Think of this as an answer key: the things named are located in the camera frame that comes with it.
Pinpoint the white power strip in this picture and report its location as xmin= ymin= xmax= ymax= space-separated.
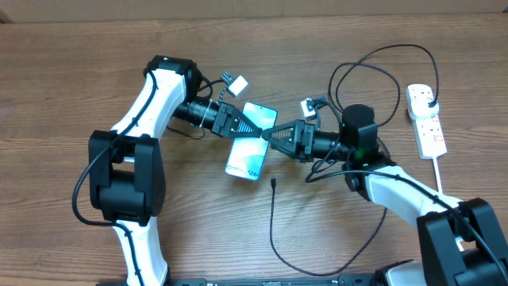
xmin=405 ymin=83 xmax=447 ymax=160

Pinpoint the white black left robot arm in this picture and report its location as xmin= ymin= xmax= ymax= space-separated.
xmin=71 ymin=55 xmax=262 ymax=285

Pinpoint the black USB charger cable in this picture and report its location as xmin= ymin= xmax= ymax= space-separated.
xmin=269 ymin=44 xmax=441 ymax=277

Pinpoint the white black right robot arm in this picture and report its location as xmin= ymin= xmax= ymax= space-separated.
xmin=261 ymin=104 xmax=507 ymax=285

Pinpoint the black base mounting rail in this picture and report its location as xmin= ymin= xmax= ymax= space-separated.
xmin=97 ymin=273 xmax=386 ymax=286

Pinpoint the white charger plug adapter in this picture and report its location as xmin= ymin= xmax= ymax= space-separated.
xmin=408 ymin=97 xmax=440 ymax=120

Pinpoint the white power strip cord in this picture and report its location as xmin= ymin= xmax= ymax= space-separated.
xmin=431 ymin=157 xmax=444 ymax=195

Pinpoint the blue Galaxy smartphone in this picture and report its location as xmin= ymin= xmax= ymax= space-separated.
xmin=225 ymin=102 xmax=278 ymax=180

